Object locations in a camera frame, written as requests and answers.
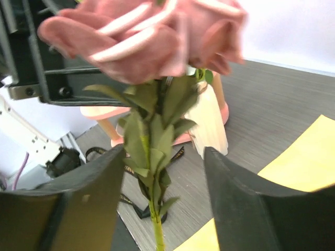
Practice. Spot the orange wrapping paper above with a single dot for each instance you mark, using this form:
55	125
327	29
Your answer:
307	165

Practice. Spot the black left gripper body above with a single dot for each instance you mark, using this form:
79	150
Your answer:
19	19

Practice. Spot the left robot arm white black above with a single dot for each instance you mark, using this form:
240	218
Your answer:
39	147

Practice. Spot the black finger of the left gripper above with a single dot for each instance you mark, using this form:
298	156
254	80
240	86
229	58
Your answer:
61	81

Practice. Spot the mauve rose stem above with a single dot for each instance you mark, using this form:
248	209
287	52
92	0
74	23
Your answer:
155	47

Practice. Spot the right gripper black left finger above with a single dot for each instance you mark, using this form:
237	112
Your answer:
76	211

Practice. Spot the white ribbed ceramic vase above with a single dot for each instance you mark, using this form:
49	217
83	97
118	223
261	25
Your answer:
209	130

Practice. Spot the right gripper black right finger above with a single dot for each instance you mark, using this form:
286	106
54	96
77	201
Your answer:
253	213

